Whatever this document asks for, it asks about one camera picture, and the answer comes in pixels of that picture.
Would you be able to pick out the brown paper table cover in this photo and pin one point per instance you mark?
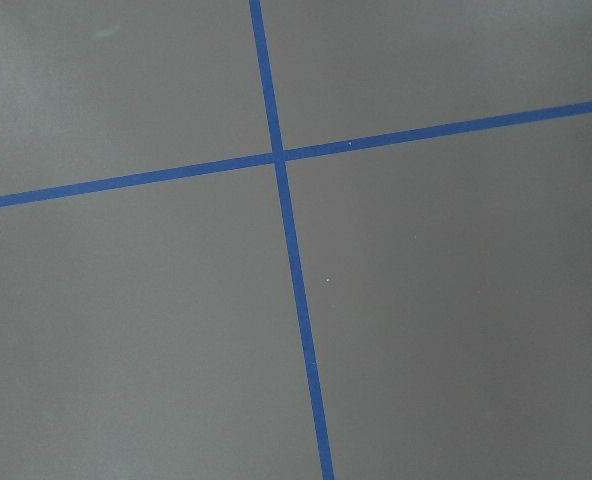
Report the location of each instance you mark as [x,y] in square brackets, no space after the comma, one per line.
[295,239]

